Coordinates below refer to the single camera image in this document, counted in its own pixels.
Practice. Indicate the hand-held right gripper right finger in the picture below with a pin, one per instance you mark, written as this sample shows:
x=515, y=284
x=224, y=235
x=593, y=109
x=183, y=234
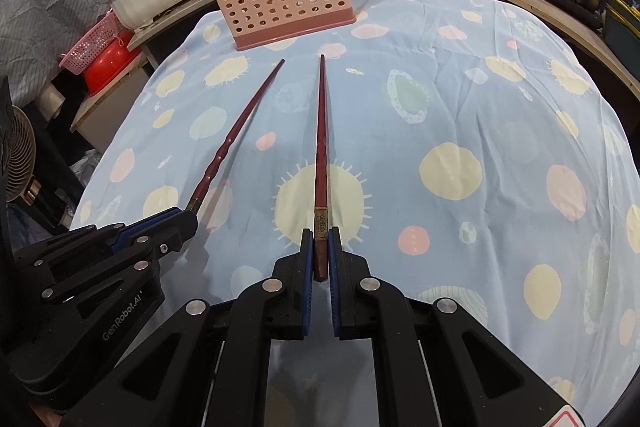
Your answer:
x=336, y=297

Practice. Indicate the grey wooden cabinet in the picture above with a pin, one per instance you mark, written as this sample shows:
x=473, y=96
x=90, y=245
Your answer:
x=100, y=107

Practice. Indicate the electric fan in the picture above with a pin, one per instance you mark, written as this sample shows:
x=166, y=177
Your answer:
x=22, y=157

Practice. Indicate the black induction cooktop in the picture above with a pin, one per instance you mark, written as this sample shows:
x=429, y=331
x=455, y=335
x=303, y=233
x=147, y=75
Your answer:
x=590, y=14

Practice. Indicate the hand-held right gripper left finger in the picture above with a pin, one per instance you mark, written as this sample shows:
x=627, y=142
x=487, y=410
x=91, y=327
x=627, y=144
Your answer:
x=307, y=297

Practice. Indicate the spotted light blue blanket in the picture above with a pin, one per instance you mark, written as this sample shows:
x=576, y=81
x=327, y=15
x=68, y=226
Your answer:
x=450, y=107

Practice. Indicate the grey plastic bag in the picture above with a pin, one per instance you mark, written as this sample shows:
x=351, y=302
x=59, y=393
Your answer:
x=80, y=167

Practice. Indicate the red chopstick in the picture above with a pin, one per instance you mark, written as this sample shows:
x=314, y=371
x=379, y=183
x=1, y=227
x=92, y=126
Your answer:
x=320, y=157
x=240, y=122

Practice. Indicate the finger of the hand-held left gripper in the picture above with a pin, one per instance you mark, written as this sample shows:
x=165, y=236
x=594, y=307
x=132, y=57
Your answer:
x=165, y=232
x=145, y=222

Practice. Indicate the pink plastic basket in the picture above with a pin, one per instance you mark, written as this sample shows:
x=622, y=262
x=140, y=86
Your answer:
x=90, y=47

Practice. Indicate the red plastic basin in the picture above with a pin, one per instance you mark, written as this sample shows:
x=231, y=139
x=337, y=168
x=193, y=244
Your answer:
x=110, y=67

